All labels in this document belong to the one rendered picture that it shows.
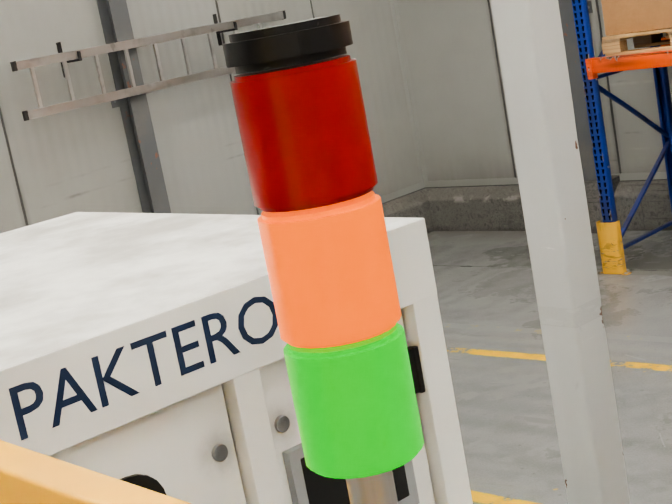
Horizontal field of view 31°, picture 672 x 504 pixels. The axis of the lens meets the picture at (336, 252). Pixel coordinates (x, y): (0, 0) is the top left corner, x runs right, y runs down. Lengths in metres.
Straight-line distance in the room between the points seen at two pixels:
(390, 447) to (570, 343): 2.68
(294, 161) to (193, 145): 9.65
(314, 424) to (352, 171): 0.10
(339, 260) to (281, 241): 0.02
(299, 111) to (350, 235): 0.05
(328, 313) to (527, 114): 2.60
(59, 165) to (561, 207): 6.64
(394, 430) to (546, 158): 2.57
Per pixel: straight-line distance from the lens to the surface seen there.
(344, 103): 0.47
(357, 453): 0.49
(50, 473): 0.78
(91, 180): 9.51
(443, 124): 11.83
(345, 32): 0.47
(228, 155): 10.35
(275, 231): 0.47
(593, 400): 3.22
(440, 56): 11.71
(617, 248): 9.31
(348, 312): 0.47
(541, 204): 3.09
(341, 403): 0.48
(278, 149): 0.46
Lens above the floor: 2.35
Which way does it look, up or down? 11 degrees down
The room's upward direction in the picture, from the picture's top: 11 degrees counter-clockwise
